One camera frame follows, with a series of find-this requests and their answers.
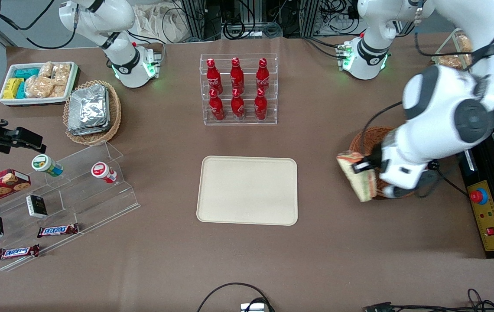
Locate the triangular sandwich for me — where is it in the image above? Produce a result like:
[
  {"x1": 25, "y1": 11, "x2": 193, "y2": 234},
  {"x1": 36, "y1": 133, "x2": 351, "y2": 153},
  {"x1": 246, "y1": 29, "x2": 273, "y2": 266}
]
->
[{"x1": 336, "y1": 150, "x2": 378, "y2": 203}]

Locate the clear fried snack bag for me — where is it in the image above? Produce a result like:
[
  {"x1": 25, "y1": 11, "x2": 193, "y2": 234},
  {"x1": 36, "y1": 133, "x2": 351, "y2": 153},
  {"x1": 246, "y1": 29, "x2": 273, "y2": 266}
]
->
[
  {"x1": 458, "y1": 34, "x2": 474, "y2": 55},
  {"x1": 438, "y1": 54, "x2": 469, "y2": 70}
]

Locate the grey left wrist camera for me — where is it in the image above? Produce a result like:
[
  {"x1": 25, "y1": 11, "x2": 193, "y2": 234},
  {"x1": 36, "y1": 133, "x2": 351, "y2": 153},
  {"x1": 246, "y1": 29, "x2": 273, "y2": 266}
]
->
[{"x1": 386, "y1": 185, "x2": 422, "y2": 199}]

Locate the black coiled cable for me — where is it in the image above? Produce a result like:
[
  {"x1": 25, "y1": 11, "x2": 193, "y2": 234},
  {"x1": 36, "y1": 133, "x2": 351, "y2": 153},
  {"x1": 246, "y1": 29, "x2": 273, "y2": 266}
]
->
[{"x1": 222, "y1": 17, "x2": 247, "y2": 40}]

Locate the white wire rack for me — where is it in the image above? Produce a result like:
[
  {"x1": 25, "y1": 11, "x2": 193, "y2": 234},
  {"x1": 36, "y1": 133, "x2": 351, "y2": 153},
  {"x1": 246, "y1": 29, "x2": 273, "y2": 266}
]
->
[{"x1": 430, "y1": 27, "x2": 494, "y2": 109}]

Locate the silver foil food pack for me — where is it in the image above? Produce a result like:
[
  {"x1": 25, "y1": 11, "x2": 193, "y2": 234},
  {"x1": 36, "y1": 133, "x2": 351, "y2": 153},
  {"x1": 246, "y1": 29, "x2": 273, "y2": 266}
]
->
[{"x1": 67, "y1": 84, "x2": 111, "y2": 136}]

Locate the black yellow control box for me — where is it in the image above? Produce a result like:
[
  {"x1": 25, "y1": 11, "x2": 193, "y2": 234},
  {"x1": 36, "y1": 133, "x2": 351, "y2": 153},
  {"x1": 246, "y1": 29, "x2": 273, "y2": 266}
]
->
[{"x1": 458, "y1": 121, "x2": 494, "y2": 259}]

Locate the green lid yogurt cup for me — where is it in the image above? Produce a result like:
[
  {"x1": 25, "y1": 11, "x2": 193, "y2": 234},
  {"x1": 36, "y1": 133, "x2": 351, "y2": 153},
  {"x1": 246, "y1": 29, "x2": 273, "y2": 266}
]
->
[{"x1": 31, "y1": 154, "x2": 64, "y2": 177}]

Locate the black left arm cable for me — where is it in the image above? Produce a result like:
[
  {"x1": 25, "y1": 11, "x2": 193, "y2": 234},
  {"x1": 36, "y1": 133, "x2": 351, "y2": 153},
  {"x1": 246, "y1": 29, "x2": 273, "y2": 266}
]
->
[{"x1": 358, "y1": 0, "x2": 494, "y2": 157}]

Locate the brown wicker basket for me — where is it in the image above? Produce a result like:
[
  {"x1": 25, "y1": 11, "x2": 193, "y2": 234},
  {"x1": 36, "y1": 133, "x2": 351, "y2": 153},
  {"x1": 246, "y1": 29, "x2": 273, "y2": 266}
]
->
[{"x1": 349, "y1": 126, "x2": 417, "y2": 200}]

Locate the red emergency stop button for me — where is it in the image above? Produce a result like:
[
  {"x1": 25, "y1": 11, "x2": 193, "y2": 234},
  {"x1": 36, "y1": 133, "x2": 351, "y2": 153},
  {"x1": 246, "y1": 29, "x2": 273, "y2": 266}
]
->
[{"x1": 470, "y1": 188, "x2": 489, "y2": 205}]

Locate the black arched cable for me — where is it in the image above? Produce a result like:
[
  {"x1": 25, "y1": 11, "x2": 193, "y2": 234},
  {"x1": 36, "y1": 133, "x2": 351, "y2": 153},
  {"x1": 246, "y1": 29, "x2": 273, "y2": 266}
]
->
[{"x1": 197, "y1": 283, "x2": 274, "y2": 312}]

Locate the clear acrylic step display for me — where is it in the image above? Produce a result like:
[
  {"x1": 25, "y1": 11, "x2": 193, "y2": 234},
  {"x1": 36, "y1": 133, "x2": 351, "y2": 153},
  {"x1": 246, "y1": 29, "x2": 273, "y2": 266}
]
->
[{"x1": 0, "y1": 141, "x2": 140, "y2": 272}]

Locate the yellow snack pack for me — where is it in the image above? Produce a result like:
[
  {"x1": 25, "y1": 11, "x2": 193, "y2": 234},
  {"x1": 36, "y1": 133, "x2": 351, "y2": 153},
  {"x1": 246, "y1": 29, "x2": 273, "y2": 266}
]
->
[{"x1": 3, "y1": 78, "x2": 24, "y2": 100}]

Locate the cream plastic tray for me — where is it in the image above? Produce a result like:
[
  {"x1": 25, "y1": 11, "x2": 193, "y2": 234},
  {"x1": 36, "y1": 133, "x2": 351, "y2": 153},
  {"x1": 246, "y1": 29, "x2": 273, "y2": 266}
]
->
[{"x1": 196, "y1": 156, "x2": 299, "y2": 226}]

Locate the red lid yogurt cup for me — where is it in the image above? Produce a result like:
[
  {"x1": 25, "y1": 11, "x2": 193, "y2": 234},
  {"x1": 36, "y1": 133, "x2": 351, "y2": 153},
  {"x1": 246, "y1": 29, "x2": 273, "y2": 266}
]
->
[{"x1": 91, "y1": 162, "x2": 118, "y2": 184}]

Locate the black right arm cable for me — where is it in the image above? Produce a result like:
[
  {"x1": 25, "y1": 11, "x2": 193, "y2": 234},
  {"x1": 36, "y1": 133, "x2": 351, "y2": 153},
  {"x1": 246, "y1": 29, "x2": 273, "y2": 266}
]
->
[{"x1": 0, "y1": 0, "x2": 78, "y2": 49}]

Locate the red cola bottle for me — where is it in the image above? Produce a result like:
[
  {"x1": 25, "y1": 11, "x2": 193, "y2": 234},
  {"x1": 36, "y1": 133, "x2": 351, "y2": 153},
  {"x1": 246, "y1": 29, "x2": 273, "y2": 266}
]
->
[
  {"x1": 230, "y1": 57, "x2": 245, "y2": 94},
  {"x1": 231, "y1": 88, "x2": 246, "y2": 121},
  {"x1": 254, "y1": 88, "x2": 268, "y2": 121},
  {"x1": 207, "y1": 58, "x2": 223, "y2": 94},
  {"x1": 209, "y1": 89, "x2": 225, "y2": 121},
  {"x1": 256, "y1": 58, "x2": 270, "y2": 93}
]

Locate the black power cable with plug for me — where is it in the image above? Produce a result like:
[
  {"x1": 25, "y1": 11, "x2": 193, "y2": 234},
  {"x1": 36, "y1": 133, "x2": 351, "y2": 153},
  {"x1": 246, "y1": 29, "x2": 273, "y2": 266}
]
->
[{"x1": 418, "y1": 159, "x2": 468, "y2": 198}]

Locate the cream cloth bag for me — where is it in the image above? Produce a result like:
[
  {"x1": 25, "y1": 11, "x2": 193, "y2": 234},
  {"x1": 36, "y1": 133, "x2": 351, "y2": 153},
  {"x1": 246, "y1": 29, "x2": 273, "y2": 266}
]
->
[{"x1": 133, "y1": 3, "x2": 192, "y2": 44}]

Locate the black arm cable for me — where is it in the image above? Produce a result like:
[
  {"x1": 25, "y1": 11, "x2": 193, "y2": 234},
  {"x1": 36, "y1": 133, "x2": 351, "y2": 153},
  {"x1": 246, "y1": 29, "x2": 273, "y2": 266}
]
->
[
  {"x1": 358, "y1": 0, "x2": 494, "y2": 157},
  {"x1": 0, "y1": 0, "x2": 78, "y2": 49}
]

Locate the aluminium frame post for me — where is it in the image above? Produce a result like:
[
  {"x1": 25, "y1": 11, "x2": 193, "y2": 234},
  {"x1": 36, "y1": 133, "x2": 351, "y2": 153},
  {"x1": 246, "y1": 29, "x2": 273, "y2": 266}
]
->
[
  {"x1": 181, "y1": 0, "x2": 207, "y2": 42},
  {"x1": 301, "y1": 0, "x2": 319, "y2": 38}
]

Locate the white plastic bin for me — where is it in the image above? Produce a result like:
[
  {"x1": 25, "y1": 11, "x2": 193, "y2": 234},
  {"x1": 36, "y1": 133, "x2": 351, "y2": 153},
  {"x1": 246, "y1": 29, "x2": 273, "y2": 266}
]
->
[{"x1": 0, "y1": 62, "x2": 80, "y2": 107}]

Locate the clear acrylic bottle rack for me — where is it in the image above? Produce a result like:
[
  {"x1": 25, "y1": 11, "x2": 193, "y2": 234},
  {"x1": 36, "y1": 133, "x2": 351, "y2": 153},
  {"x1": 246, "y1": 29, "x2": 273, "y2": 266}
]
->
[{"x1": 200, "y1": 53, "x2": 278, "y2": 126}]

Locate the black cable with connector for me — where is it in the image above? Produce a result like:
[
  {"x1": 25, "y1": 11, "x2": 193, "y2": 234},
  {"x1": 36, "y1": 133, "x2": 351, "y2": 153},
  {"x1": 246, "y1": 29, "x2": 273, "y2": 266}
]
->
[{"x1": 363, "y1": 288, "x2": 494, "y2": 312}]

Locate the brown Snickers bar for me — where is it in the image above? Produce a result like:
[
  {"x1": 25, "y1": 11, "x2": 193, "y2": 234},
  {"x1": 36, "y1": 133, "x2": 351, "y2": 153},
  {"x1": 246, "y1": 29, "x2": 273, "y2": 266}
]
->
[
  {"x1": 0, "y1": 244, "x2": 40, "y2": 261},
  {"x1": 37, "y1": 223, "x2": 79, "y2": 238}
]

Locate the tan wicker basket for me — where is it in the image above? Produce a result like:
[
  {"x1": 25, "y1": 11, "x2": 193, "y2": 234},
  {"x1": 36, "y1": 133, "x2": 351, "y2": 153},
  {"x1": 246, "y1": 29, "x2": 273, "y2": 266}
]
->
[{"x1": 63, "y1": 80, "x2": 122, "y2": 146}]

